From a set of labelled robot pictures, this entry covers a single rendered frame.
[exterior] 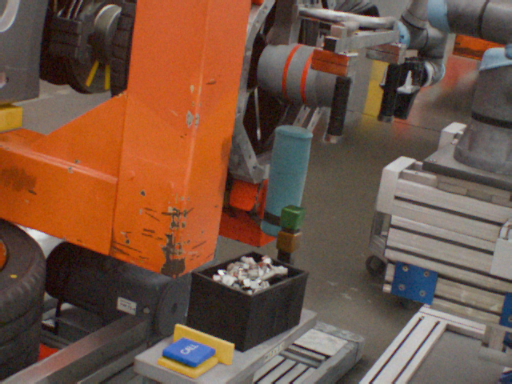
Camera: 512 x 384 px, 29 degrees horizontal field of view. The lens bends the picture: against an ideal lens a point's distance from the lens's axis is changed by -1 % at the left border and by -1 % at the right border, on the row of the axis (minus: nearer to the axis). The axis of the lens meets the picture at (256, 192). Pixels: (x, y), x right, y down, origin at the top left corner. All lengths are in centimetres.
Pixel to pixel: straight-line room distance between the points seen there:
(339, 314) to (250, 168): 99
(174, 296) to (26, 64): 62
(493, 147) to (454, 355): 83
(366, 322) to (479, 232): 131
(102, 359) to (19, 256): 27
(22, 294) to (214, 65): 55
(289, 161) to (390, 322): 108
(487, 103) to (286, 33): 68
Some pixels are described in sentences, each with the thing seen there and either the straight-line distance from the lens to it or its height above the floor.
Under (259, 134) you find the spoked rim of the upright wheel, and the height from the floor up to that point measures 65.
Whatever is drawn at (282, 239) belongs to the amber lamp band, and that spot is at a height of 60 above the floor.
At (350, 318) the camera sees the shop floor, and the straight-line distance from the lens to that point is 319.
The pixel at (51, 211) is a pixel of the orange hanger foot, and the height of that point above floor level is 57.
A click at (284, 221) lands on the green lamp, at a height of 63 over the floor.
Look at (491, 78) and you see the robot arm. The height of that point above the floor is 99.
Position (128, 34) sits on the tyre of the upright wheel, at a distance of 227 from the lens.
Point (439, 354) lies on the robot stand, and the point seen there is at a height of 21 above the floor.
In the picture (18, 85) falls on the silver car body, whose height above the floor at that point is 78.
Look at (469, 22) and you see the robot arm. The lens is 164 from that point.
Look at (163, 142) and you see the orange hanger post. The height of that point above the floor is 78.
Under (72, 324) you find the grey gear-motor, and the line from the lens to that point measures 236.
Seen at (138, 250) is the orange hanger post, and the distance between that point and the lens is 194.
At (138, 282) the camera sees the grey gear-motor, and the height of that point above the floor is 39.
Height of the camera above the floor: 125
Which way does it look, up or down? 17 degrees down
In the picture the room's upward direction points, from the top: 9 degrees clockwise
